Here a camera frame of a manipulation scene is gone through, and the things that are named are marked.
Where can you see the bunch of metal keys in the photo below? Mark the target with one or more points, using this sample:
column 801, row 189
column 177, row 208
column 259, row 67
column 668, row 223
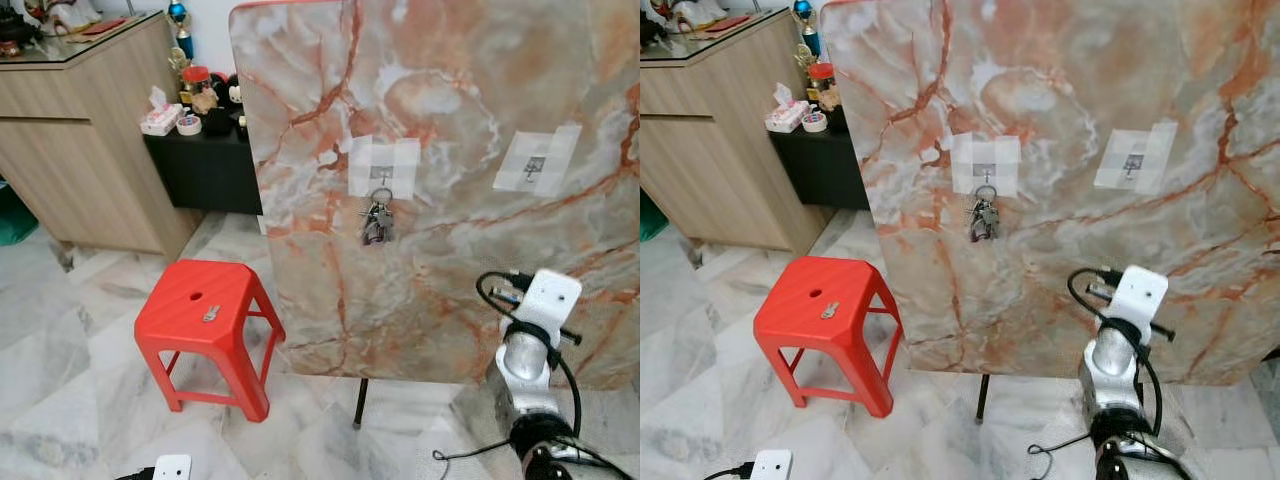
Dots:
column 983, row 222
column 377, row 224

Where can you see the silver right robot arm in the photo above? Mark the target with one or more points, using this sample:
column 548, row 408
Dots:
column 1112, row 362
column 525, row 365

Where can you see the green bag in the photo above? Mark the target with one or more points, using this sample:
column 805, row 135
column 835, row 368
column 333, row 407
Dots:
column 10, row 220
column 650, row 218

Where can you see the light wooden cabinet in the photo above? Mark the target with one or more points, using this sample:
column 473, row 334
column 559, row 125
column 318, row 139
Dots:
column 80, row 150
column 720, row 150

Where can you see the red plastic stool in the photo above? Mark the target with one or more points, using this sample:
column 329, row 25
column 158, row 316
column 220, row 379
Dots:
column 180, row 305
column 790, row 305

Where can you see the black low side table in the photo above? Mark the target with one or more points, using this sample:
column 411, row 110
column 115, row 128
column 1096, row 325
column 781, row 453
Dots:
column 815, row 172
column 200, row 175

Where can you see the pink white tissue box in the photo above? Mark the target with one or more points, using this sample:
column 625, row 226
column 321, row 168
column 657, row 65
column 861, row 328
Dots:
column 785, row 118
column 160, row 120

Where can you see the single small metal key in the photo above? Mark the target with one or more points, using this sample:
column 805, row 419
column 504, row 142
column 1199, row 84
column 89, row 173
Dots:
column 211, row 314
column 829, row 311

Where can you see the white ceramic figurine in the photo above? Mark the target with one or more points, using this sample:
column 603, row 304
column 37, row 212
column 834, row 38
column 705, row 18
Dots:
column 62, row 12
column 672, row 10

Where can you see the flat red packet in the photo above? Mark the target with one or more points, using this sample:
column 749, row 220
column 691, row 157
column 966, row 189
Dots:
column 728, row 22
column 103, row 27

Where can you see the orange marble pattern board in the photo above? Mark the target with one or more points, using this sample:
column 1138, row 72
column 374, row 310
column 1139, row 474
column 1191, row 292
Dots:
column 460, row 70
column 1060, row 70

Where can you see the jar with red lid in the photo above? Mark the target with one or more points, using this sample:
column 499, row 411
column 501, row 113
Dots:
column 196, row 76
column 822, row 72

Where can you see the blue gold trophy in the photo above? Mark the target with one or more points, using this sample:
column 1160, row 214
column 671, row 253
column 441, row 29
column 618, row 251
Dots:
column 804, row 12
column 178, row 12

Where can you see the black board stand leg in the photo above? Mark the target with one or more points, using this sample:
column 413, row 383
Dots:
column 359, row 402
column 982, row 398

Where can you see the black mouse plush toy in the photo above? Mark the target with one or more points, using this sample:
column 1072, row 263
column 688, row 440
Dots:
column 228, row 95

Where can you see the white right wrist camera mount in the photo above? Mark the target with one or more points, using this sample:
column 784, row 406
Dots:
column 1140, row 295
column 550, row 295

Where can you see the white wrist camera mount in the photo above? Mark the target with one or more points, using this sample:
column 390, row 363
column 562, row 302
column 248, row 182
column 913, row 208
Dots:
column 172, row 468
column 550, row 295
column 1140, row 295
column 772, row 467

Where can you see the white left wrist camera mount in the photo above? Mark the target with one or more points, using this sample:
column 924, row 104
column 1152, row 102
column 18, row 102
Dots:
column 772, row 467
column 172, row 468

